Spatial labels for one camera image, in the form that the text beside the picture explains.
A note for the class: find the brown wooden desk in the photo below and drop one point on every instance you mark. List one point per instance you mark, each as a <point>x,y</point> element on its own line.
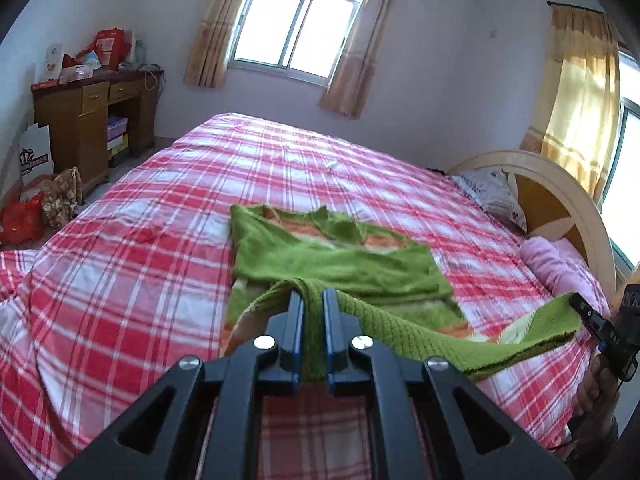
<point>80,130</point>

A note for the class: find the pink quilt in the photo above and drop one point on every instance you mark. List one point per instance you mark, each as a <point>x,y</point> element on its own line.
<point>545,260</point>

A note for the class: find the red plastic bag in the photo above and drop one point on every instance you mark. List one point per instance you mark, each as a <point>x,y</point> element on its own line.
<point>20,220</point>

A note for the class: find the beige floral curtain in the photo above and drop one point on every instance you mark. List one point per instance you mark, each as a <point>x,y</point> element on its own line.
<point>215,35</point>
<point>360,60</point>

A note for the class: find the bed with red plaid sheet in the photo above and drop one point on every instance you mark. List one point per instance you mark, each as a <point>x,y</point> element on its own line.
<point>150,285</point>

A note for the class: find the cream wooden headboard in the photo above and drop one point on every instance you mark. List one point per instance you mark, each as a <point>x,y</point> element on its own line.
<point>550,165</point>

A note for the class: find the grey patterned pillow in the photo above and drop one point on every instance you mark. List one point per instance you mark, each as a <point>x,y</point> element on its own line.
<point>490,190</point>

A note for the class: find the brown patterned bag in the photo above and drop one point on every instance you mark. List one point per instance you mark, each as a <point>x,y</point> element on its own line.
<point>60,195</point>

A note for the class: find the yellow curtain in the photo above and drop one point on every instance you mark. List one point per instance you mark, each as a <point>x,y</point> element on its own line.
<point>580,110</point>

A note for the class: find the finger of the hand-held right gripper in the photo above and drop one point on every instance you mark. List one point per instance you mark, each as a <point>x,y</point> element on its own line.
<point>587,312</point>

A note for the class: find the red gift box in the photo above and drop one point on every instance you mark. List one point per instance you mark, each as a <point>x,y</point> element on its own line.
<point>110,45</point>

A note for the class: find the white crown print paper bag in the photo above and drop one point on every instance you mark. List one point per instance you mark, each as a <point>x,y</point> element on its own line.
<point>35,155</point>

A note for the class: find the window behind yellow curtain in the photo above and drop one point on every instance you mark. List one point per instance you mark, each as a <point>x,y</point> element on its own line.
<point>625,160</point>

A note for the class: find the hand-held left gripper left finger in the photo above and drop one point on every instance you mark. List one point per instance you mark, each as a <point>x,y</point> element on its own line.
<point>298,330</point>

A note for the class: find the person's right hand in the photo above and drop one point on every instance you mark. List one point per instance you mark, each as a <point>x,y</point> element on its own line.
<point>592,385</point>

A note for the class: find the flat white box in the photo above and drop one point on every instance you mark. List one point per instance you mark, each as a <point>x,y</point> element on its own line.
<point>77,75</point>

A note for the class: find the dark curtain rod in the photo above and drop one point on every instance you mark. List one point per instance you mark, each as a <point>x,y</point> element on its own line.
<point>575,6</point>

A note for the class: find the green striped knit sweater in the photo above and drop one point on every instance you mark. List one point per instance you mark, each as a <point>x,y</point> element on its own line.
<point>350,260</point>

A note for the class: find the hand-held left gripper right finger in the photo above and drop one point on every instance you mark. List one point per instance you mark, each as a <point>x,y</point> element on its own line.
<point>327,330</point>

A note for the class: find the blue and white packet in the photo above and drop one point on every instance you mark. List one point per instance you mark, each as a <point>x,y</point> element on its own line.
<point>87,57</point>

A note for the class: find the purple box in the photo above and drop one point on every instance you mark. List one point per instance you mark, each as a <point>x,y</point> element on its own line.
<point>116,127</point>

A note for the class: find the yellow box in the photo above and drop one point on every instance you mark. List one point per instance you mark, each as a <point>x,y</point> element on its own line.
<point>119,144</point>

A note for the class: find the grey framed sliding window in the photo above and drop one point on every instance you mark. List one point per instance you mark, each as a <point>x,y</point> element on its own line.
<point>300,25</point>

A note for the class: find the person's right forearm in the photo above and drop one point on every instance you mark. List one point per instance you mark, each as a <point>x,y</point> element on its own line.
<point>592,442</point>

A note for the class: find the white heart print box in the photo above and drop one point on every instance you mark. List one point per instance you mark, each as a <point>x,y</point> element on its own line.
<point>53,60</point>

